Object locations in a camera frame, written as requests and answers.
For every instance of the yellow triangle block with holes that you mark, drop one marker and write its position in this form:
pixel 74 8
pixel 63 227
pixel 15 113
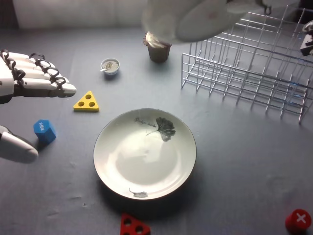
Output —
pixel 84 104

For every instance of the red cylinder with white cross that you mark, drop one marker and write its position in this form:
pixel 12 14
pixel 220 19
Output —
pixel 298 219

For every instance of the toy cupcake with cream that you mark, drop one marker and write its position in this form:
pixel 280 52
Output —
pixel 159 54

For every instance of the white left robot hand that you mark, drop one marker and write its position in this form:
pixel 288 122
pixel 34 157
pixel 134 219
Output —
pixel 31 80

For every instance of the white plate with leaf print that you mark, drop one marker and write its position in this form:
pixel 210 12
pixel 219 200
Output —
pixel 203 22
pixel 146 156

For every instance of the small white toy spoon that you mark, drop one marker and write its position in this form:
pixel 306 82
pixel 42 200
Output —
pixel 105 69

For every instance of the white backdrop sheet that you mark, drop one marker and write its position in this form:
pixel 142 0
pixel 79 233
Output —
pixel 73 12

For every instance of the blue hexagonal block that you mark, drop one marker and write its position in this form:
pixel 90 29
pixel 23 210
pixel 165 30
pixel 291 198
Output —
pixel 45 134

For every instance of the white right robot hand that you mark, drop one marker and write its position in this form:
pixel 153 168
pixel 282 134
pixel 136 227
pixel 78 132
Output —
pixel 244 6

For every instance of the small white toy bowl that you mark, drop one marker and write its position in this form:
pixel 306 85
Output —
pixel 112 72

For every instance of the red triangle block with holes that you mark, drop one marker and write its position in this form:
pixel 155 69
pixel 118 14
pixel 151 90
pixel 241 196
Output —
pixel 127 228

